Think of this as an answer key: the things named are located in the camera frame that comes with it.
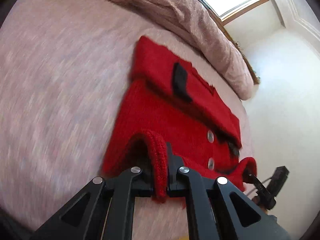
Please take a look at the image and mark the pink quilted duvet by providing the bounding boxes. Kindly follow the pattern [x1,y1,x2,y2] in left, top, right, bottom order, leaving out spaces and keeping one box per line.
[109,0,254,100]

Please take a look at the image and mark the pink floral bed sheet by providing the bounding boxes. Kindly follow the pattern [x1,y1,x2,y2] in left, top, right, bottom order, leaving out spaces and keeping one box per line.
[1,0,253,230]

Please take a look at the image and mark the red knit cardigan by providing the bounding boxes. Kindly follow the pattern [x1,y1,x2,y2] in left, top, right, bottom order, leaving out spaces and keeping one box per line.
[103,36,257,202]

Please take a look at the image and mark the wooden bed side rail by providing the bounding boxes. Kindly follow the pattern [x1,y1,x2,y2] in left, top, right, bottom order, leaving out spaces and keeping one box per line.
[217,22,260,85]

